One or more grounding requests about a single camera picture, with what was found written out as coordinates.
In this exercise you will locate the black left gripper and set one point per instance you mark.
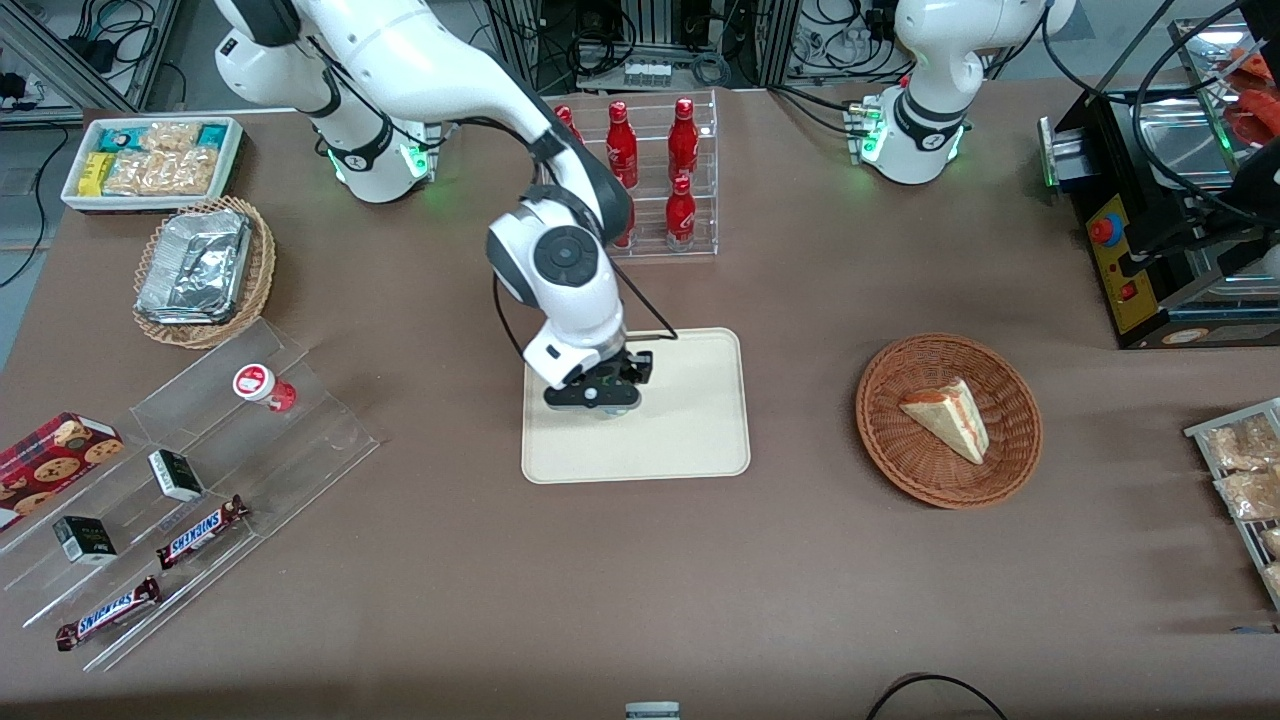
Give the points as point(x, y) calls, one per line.
point(1262, 186)

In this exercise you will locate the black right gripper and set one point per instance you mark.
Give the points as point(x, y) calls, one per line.
point(632, 365)

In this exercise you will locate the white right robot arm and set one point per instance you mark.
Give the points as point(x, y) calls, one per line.
point(560, 260)

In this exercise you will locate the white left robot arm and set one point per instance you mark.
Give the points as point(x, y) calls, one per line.
point(935, 60)

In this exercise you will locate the beige plastic tray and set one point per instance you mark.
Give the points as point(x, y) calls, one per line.
point(690, 420)

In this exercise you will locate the tray of packaged snacks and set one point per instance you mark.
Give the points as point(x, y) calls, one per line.
point(1250, 535)

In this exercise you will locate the white gum bottle red lid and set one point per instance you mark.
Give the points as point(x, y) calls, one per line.
point(262, 385)

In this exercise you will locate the black machine with red button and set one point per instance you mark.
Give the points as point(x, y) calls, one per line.
point(1160, 300)

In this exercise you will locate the red packaged food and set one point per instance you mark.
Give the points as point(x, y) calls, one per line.
point(1255, 110)

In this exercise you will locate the clear acrylic bottle rack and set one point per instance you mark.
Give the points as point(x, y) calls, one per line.
point(650, 250)

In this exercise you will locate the red cola bottle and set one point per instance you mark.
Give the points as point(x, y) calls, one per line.
point(630, 235)
point(680, 212)
point(565, 118)
point(683, 138)
point(621, 140)

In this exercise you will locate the clear bag of nuts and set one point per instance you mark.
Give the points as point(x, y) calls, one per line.
point(1245, 445)
point(1252, 495)

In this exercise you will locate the clear acrylic stepped shelf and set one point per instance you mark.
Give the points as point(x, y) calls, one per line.
point(320, 440)

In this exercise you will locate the wrapped triangle sandwich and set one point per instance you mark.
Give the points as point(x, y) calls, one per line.
point(950, 418)

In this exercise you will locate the brown wicker basket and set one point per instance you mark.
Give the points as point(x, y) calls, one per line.
point(900, 450)

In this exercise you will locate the small grey device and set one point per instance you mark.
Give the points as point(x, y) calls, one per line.
point(652, 712)

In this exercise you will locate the white power strip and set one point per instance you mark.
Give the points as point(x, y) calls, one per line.
point(647, 73)

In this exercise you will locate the light wicker basket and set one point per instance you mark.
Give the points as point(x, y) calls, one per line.
point(262, 270)

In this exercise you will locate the snickers chocolate bar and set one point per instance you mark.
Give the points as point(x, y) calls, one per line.
point(200, 532)
point(108, 613)

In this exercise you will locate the silver foil container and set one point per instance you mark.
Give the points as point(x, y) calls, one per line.
point(195, 265)

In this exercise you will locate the small dark green box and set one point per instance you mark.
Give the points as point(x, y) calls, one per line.
point(176, 476)
point(85, 540)

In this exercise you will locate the white snack bin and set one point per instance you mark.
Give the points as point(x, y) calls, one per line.
point(232, 150)

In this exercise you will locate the teal snack pack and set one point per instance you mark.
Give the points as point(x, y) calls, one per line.
point(120, 138)
point(211, 137)

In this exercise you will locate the clear bag of crackers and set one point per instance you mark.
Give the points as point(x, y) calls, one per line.
point(165, 170)

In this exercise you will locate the yellow snack pack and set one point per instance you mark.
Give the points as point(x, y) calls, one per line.
point(95, 174)

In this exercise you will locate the red cookie box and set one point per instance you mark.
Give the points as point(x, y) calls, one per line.
point(50, 460)

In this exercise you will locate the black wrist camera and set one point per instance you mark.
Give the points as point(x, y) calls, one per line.
point(639, 367)

